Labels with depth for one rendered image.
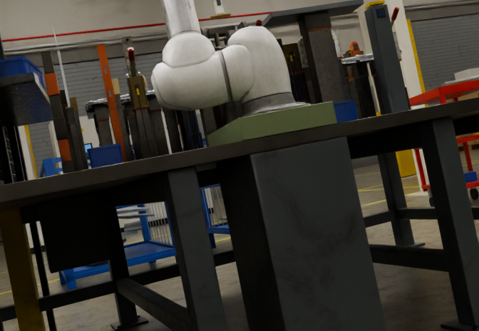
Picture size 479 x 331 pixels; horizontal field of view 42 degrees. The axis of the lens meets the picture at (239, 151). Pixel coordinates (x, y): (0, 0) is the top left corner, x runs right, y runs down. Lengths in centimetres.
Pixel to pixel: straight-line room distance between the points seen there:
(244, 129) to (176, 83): 26
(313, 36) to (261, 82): 64
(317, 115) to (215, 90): 30
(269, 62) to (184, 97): 26
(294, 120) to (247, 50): 25
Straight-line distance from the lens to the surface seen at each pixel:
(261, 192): 164
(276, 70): 179
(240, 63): 178
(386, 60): 246
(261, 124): 166
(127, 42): 244
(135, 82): 238
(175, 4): 190
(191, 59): 179
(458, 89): 476
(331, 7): 239
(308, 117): 173
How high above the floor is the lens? 62
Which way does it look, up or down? 2 degrees up
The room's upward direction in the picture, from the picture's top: 11 degrees counter-clockwise
